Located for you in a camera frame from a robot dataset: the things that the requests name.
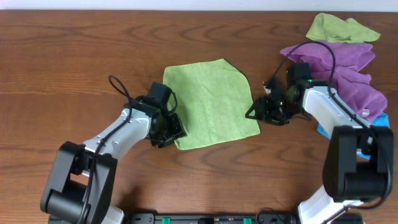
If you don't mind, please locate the light green microfiber cloth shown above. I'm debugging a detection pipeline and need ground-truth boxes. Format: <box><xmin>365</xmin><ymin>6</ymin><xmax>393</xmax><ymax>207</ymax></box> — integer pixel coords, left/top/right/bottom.
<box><xmin>163</xmin><ymin>58</ymin><xmax>261</xmax><ymax>151</ymax></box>

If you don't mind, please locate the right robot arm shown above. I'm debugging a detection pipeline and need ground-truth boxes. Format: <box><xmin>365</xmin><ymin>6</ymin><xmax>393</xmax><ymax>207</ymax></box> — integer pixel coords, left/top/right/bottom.
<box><xmin>245</xmin><ymin>80</ymin><xmax>394</xmax><ymax>223</ymax></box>

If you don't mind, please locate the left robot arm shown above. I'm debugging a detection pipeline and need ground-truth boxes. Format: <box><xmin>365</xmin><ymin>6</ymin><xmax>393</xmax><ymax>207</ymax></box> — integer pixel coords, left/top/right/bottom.
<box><xmin>40</xmin><ymin>103</ymin><xmax>186</xmax><ymax>223</ymax></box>

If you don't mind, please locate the purple microfiber cloth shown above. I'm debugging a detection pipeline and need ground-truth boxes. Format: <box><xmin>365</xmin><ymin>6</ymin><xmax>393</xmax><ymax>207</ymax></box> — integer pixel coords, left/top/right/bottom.
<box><xmin>289</xmin><ymin>41</ymin><xmax>387</xmax><ymax>121</ymax></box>

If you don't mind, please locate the olive green cloth at back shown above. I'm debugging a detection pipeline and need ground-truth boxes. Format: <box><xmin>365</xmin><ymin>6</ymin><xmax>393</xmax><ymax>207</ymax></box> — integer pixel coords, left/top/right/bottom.
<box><xmin>306</xmin><ymin>13</ymin><xmax>381</xmax><ymax>44</ymax></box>

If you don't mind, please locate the blue microfiber cloth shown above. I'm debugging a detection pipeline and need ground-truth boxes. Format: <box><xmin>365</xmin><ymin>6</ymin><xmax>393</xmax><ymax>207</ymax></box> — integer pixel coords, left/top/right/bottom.
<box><xmin>317</xmin><ymin>112</ymin><xmax>390</xmax><ymax>159</ymax></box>

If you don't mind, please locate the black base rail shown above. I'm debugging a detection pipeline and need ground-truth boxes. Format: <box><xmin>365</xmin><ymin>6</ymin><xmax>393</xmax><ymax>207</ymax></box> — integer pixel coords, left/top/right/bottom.
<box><xmin>124</xmin><ymin>213</ymin><xmax>299</xmax><ymax>224</ymax></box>

